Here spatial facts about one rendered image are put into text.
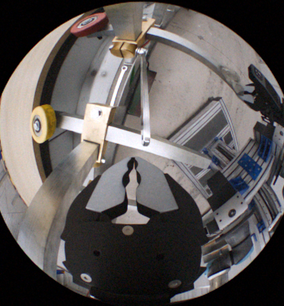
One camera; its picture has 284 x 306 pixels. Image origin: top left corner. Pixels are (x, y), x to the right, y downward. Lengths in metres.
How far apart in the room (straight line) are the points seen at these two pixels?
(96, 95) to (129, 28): 0.34
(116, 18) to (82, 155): 0.22
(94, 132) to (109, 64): 0.34
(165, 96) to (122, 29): 0.96
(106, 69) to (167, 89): 0.74
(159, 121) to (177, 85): 0.43
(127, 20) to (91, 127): 0.20
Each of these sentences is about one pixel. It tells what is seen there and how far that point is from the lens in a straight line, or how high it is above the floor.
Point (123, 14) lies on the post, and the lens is 0.16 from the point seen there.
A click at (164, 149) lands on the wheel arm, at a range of 0.22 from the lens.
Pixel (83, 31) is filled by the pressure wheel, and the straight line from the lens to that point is 0.26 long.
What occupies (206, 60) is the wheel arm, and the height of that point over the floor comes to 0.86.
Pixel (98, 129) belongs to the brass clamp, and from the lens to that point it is 0.20.
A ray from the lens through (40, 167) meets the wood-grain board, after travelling 0.35.
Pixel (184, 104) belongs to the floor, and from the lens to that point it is 1.15.
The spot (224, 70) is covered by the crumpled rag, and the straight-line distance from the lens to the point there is 0.28.
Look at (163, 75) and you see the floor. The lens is 1.11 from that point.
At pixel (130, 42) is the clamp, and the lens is 0.22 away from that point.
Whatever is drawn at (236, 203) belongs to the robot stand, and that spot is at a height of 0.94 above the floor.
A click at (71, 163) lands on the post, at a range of 0.15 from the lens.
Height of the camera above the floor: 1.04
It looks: 62 degrees down
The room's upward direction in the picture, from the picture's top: 175 degrees clockwise
